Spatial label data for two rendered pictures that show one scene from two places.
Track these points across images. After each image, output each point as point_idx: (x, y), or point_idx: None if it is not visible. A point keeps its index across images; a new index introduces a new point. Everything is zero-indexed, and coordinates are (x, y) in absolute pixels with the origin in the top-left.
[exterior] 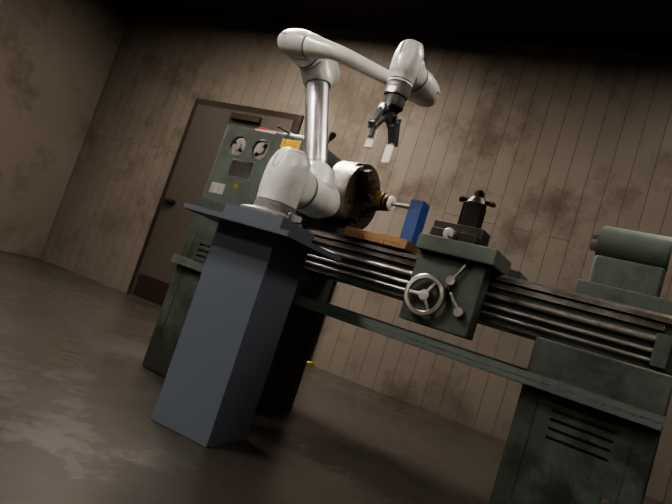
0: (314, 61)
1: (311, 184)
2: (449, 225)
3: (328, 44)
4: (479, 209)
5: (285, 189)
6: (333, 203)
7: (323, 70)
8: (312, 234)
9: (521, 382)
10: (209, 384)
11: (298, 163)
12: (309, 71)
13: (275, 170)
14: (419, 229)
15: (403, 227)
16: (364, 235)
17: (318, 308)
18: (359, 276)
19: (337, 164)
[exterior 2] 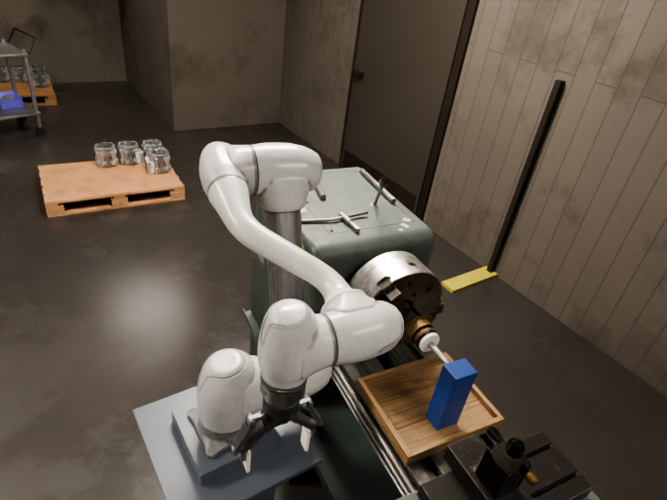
0: (255, 191)
1: (254, 401)
2: (462, 470)
3: (226, 220)
4: (504, 480)
5: (213, 422)
6: (309, 392)
7: (274, 199)
8: (277, 440)
9: None
10: None
11: (219, 396)
12: (258, 198)
13: (199, 398)
14: (457, 404)
15: (433, 397)
16: (371, 407)
17: (321, 477)
18: (372, 445)
19: (359, 271)
